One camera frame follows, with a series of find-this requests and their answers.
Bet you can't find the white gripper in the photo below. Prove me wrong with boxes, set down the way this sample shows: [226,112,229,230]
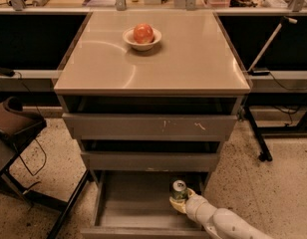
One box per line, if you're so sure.
[169,188,217,224]

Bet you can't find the green soda can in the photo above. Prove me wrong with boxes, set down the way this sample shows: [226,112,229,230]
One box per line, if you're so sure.
[171,179,188,200]

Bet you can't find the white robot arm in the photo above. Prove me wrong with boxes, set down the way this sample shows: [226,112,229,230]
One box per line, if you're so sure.
[169,188,273,239]

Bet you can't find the grey bottom drawer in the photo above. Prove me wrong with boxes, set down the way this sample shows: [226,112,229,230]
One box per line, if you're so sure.
[81,171,210,239]

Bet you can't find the grey drawer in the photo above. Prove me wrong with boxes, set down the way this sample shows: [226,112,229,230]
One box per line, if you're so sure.
[63,113,236,141]
[81,171,210,239]
[81,140,222,172]

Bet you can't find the grey middle drawer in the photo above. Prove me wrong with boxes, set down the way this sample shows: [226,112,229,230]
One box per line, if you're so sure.
[81,140,222,172]

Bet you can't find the grey drawer cabinet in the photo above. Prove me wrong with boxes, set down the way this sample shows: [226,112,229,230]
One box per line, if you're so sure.
[53,9,251,184]

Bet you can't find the grey top drawer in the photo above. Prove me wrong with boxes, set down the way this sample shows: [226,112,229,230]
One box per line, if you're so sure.
[63,113,236,141]

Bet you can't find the red apple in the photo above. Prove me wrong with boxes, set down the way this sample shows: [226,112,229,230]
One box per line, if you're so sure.
[133,23,154,44]

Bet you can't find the white ceramic bowl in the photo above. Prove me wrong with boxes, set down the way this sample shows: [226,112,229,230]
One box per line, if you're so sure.
[123,24,161,51]

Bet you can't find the brown padded chair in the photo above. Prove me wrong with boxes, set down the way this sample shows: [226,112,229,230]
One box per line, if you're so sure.
[0,97,47,175]

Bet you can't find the black table leg frame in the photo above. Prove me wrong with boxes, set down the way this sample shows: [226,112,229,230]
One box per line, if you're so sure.
[242,94,307,161]

